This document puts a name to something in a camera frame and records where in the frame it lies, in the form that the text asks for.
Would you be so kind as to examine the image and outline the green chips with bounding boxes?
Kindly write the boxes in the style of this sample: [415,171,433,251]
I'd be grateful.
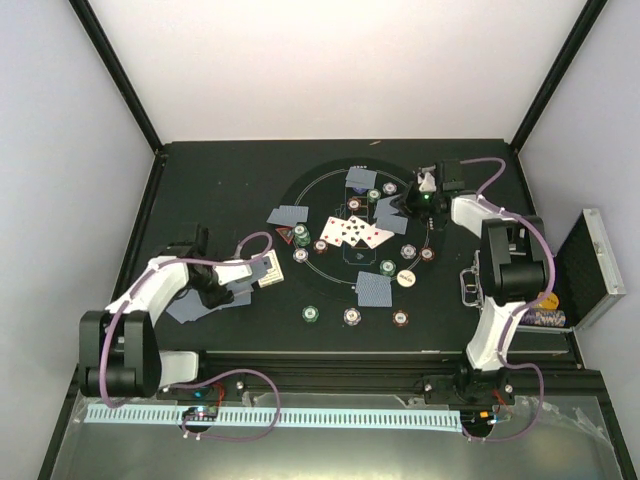
[292,224,311,248]
[367,189,382,204]
[379,259,396,277]

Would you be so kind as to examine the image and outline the orange chips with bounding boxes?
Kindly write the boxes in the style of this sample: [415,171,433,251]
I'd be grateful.
[313,239,328,254]
[347,198,361,211]
[420,247,435,262]

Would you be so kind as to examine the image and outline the blue chips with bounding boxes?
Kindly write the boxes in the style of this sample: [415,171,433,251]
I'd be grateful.
[382,182,398,196]
[400,244,417,260]
[293,248,309,263]

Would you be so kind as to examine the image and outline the face-up spades card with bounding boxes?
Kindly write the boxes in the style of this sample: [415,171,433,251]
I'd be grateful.
[342,215,370,247]

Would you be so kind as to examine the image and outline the white dealer button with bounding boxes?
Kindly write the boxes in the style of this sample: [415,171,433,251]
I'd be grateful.
[396,269,417,288]

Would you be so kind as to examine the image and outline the green chip stack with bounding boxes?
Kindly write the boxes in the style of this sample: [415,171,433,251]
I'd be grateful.
[301,305,319,323]

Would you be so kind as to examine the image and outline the orange black chip stack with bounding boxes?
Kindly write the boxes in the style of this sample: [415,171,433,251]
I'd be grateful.
[392,310,409,327]

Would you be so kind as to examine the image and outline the blue white chip stack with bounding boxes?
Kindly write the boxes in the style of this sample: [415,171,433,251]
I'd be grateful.
[343,308,361,326]

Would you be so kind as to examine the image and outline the blue playing card deck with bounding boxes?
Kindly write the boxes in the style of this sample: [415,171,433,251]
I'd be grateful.
[220,280,254,309]

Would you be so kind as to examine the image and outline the face-up red card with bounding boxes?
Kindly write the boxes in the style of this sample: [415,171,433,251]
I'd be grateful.
[361,224,395,249]

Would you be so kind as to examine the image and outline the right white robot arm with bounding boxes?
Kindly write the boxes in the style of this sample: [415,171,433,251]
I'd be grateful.
[392,158,556,404]

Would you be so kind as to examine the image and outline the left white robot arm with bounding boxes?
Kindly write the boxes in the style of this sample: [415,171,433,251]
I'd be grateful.
[78,224,254,405]

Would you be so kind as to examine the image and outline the loose cards on table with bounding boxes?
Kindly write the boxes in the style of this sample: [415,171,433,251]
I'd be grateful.
[166,290,213,324]

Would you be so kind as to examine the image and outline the white card box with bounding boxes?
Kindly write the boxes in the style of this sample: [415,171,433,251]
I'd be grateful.
[257,249,284,288]

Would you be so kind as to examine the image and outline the round black poker mat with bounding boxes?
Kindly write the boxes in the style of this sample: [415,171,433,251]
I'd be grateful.
[278,158,445,307]

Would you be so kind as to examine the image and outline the red triangle all-in marker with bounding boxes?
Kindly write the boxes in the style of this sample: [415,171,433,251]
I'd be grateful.
[275,226,295,245]

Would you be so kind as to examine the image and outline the left circuit board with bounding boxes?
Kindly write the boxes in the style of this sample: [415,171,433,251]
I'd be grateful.
[181,406,218,423]

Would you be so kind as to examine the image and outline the yellow round button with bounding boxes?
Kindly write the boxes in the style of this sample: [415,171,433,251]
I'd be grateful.
[536,292,559,310]

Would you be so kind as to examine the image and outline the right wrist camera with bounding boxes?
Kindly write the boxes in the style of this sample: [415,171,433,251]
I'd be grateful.
[416,166,437,194]

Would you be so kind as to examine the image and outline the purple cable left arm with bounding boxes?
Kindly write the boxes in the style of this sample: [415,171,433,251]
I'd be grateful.
[99,230,281,442]

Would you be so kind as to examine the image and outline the white slotted cable duct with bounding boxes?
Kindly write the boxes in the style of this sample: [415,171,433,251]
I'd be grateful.
[84,404,462,433]

